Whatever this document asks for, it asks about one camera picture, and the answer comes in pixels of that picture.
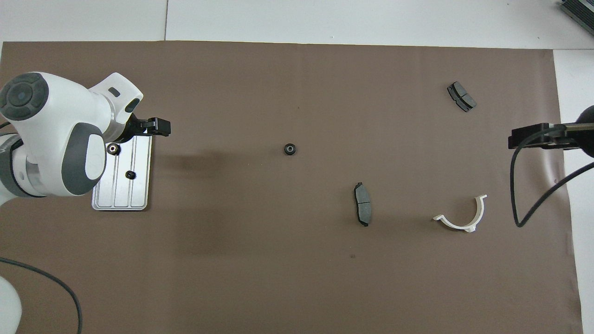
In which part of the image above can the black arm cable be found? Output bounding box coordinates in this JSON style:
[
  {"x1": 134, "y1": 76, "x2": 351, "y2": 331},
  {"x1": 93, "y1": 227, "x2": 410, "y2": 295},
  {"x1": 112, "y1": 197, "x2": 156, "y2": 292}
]
[
  {"x1": 0, "y1": 257, "x2": 83, "y2": 334},
  {"x1": 510, "y1": 124, "x2": 594, "y2": 228}
]

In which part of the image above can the dark ridged metal box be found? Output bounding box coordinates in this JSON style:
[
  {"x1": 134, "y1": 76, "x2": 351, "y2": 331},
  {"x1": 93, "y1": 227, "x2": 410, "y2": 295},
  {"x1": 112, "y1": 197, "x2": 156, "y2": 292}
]
[{"x1": 558, "y1": 0, "x2": 594, "y2": 37}]

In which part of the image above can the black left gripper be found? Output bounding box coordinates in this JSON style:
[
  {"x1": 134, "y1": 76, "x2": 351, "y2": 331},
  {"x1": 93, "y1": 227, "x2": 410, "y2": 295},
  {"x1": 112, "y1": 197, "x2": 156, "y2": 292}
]
[{"x1": 122, "y1": 113, "x2": 171, "y2": 142}]

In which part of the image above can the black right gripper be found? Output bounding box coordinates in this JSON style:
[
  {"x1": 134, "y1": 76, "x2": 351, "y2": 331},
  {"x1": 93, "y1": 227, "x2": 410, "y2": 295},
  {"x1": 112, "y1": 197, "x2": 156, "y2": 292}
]
[{"x1": 508, "y1": 105, "x2": 594, "y2": 158}]

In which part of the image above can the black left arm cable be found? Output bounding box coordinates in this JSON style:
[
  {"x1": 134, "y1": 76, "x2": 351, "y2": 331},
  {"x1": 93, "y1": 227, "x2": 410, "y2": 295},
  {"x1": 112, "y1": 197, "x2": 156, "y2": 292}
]
[{"x1": 0, "y1": 257, "x2": 83, "y2": 334}]

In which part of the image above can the silver ribbed metal tray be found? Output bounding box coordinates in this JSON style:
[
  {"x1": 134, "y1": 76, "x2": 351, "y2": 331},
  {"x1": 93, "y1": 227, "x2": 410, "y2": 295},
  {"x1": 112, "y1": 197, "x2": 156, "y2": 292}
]
[{"x1": 91, "y1": 132, "x2": 153, "y2": 212}]

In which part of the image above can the short grey brake pad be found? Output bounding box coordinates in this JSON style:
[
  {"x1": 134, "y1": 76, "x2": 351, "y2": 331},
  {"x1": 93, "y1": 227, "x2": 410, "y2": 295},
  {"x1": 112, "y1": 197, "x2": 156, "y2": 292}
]
[{"x1": 447, "y1": 81, "x2": 477, "y2": 113}]

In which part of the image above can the brown paper table mat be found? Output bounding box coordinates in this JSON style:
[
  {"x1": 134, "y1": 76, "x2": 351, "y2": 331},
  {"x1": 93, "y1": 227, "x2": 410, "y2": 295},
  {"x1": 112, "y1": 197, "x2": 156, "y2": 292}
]
[{"x1": 0, "y1": 41, "x2": 584, "y2": 334}]

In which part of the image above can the long grey brake pad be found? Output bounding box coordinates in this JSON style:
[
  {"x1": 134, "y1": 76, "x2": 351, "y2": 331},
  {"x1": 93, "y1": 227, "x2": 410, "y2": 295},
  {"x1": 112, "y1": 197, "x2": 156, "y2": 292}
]
[{"x1": 354, "y1": 182, "x2": 373, "y2": 227}]

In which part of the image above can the white curved plastic bracket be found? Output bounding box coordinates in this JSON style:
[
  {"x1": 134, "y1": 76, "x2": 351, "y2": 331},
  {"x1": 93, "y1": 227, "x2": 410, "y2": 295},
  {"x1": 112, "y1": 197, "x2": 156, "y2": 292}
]
[{"x1": 433, "y1": 194, "x2": 488, "y2": 233}]

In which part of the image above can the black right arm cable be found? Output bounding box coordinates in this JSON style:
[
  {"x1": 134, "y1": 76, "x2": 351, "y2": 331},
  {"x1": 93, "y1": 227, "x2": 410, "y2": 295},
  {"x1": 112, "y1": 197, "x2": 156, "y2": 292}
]
[{"x1": 510, "y1": 124, "x2": 594, "y2": 228}]

